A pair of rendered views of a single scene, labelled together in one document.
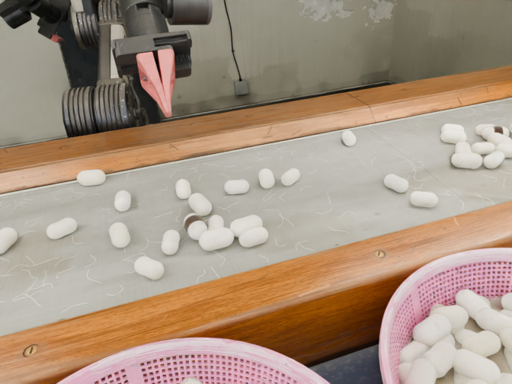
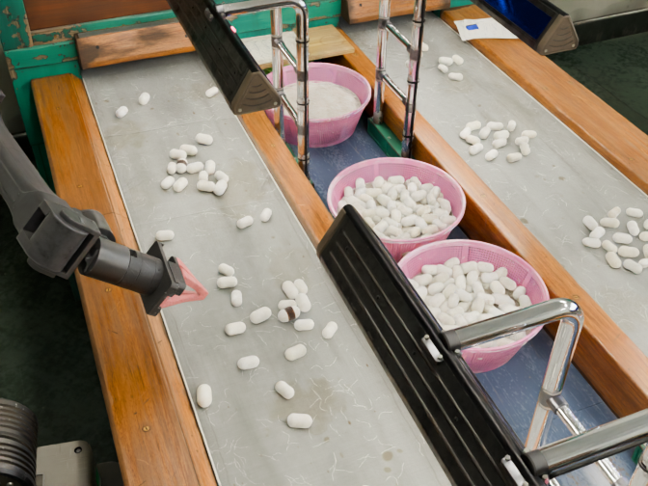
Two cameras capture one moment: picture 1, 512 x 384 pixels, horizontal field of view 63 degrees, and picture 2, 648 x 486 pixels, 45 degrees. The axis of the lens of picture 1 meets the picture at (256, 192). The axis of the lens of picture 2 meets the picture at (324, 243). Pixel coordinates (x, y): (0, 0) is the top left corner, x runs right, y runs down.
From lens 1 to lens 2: 126 cm
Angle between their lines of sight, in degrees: 74
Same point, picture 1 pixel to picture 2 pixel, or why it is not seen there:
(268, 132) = not seen: hidden behind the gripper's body
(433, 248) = (324, 216)
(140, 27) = (153, 264)
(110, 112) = (26, 425)
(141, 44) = (175, 269)
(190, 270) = (326, 316)
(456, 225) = (305, 205)
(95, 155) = (171, 394)
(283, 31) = not seen: outside the picture
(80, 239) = (291, 381)
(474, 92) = (98, 152)
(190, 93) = not seen: outside the picture
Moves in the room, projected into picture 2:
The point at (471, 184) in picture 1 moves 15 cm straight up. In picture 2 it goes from (244, 195) to (239, 130)
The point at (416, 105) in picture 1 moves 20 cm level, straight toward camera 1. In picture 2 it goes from (112, 188) to (204, 207)
